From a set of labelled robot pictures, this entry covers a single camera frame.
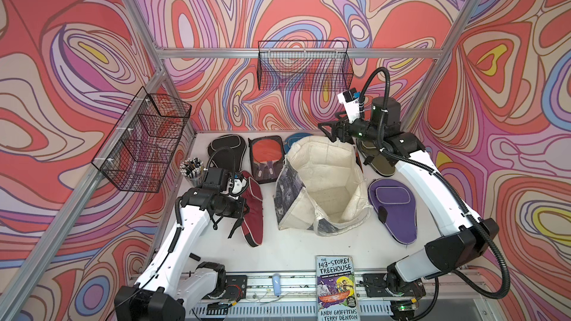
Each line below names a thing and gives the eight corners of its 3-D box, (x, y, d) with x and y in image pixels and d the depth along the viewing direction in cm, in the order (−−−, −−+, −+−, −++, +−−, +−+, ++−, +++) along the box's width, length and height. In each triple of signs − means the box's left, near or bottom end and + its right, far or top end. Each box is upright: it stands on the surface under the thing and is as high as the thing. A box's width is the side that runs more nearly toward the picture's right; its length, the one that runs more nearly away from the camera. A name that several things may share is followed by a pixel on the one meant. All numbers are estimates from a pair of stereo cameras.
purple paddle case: (381, 244, 84) (384, 241, 82) (365, 182, 102) (367, 178, 100) (427, 244, 84) (432, 241, 82) (403, 182, 102) (406, 178, 100)
